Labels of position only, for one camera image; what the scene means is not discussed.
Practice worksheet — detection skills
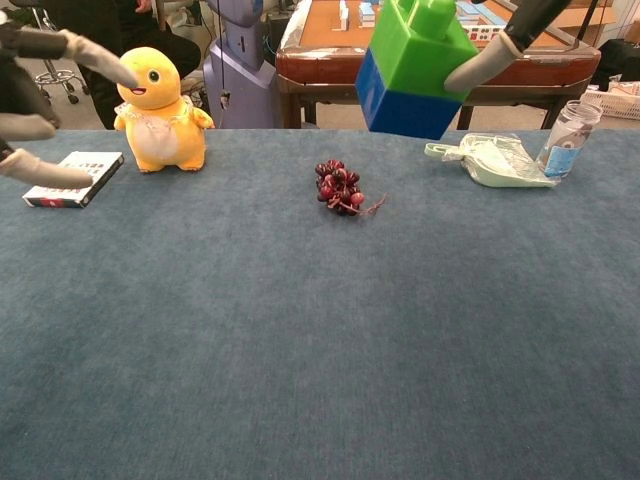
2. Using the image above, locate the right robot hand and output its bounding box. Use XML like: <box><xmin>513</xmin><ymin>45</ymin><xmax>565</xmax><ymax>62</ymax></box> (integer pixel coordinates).
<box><xmin>443</xmin><ymin>0</ymin><xmax>581</xmax><ymax>94</ymax></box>

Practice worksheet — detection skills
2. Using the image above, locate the white printed book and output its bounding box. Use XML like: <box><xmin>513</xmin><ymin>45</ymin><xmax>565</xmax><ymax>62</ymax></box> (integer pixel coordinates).
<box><xmin>21</xmin><ymin>150</ymin><xmax>125</xmax><ymax>210</ymax></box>

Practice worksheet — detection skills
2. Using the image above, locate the yellow plush toy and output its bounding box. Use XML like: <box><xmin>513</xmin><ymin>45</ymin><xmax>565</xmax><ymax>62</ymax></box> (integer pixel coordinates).
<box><xmin>113</xmin><ymin>46</ymin><xmax>216</xmax><ymax>174</ymax></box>

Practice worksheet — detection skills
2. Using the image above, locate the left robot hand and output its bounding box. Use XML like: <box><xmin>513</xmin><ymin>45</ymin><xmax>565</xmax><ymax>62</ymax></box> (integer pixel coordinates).
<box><xmin>0</xmin><ymin>9</ymin><xmax>140</xmax><ymax>190</ymax></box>

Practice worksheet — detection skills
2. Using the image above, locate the pale green wrapped dustpan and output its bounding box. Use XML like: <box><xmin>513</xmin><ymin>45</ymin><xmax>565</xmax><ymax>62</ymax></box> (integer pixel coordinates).
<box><xmin>424</xmin><ymin>132</ymin><xmax>559</xmax><ymax>189</ymax></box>

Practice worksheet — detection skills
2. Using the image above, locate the blue toy block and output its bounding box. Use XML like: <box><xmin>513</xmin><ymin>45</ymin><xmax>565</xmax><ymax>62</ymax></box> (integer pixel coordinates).
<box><xmin>354</xmin><ymin>49</ymin><xmax>465</xmax><ymax>141</ymax></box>

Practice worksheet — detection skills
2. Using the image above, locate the green toy block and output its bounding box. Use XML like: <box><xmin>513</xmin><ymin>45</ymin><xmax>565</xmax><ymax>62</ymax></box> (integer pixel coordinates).
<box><xmin>368</xmin><ymin>0</ymin><xmax>480</xmax><ymax>101</ymax></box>

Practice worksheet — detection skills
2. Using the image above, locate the chrome swivel stool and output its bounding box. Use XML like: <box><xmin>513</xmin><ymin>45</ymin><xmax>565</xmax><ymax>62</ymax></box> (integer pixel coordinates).
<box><xmin>29</xmin><ymin>0</ymin><xmax>91</xmax><ymax>106</ymax></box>

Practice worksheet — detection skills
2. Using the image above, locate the clear bottle blue label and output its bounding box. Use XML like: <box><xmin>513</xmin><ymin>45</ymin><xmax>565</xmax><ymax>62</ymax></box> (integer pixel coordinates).
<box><xmin>535</xmin><ymin>99</ymin><xmax>604</xmax><ymax>180</ymax></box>

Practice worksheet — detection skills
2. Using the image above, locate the brown mahjong table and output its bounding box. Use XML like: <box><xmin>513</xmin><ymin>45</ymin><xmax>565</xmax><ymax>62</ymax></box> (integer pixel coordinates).
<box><xmin>274</xmin><ymin>0</ymin><xmax>602</xmax><ymax>131</ymax></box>

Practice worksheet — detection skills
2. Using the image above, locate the white plastic basket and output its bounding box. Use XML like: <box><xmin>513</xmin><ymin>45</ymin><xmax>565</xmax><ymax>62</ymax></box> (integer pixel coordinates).
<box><xmin>579</xmin><ymin>82</ymin><xmax>640</xmax><ymax>120</ymax></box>

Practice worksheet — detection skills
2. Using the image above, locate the red printed mahjong tile row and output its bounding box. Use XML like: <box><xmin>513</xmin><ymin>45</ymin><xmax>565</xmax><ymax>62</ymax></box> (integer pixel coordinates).
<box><xmin>467</xmin><ymin>27</ymin><xmax>507</xmax><ymax>44</ymax></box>

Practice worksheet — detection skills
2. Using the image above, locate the blue felt tablecloth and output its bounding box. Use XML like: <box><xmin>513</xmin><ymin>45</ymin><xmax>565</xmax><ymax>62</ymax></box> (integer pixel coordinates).
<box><xmin>0</xmin><ymin>128</ymin><xmax>640</xmax><ymax>480</ymax></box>

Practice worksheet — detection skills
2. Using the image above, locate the dark red grape bunch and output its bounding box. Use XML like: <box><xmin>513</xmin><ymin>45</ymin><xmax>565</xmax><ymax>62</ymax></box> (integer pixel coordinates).
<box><xmin>314</xmin><ymin>159</ymin><xmax>388</xmax><ymax>218</ymax></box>

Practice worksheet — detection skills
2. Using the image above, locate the person in black clothes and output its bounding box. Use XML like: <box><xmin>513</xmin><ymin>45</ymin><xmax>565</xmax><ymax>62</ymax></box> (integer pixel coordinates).
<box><xmin>49</xmin><ymin>0</ymin><xmax>202</xmax><ymax>130</ymax></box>

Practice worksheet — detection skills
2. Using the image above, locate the lavender blue machine base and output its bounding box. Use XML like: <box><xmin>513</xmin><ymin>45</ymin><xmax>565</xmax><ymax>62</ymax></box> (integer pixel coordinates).
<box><xmin>202</xmin><ymin>0</ymin><xmax>282</xmax><ymax>130</ymax></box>

